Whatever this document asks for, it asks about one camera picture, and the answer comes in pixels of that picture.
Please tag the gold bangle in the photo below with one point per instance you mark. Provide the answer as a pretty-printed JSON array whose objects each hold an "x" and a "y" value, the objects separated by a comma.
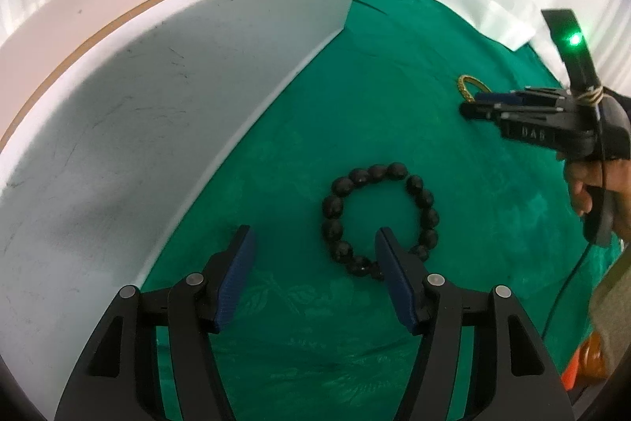
[{"x": 466, "y": 88}]

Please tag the person's right hand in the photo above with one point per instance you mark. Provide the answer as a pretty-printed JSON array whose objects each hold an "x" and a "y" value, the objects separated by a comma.
[{"x": 577, "y": 184}]

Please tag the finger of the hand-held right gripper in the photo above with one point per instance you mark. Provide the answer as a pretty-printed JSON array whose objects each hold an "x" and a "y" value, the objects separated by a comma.
[
  {"x": 498, "y": 97},
  {"x": 480, "y": 112}
]

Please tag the green cloth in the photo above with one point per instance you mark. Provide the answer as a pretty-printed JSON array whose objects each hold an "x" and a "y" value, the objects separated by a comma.
[{"x": 394, "y": 56}]

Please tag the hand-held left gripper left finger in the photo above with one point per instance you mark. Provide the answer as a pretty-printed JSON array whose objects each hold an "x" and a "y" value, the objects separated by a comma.
[{"x": 236, "y": 273}]

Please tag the white foam box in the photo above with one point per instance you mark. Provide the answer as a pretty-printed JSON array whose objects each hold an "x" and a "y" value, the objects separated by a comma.
[{"x": 148, "y": 105}]

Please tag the orange object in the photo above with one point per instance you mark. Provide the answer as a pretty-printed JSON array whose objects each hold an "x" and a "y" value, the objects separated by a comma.
[{"x": 589, "y": 362}]

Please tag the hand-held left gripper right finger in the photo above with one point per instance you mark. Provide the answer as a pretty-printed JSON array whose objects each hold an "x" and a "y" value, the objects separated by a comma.
[{"x": 394, "y": 278}]

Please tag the khaki trouser leg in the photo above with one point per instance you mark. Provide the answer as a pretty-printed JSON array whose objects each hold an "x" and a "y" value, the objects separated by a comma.
[{"x": 614, "y": 317}]

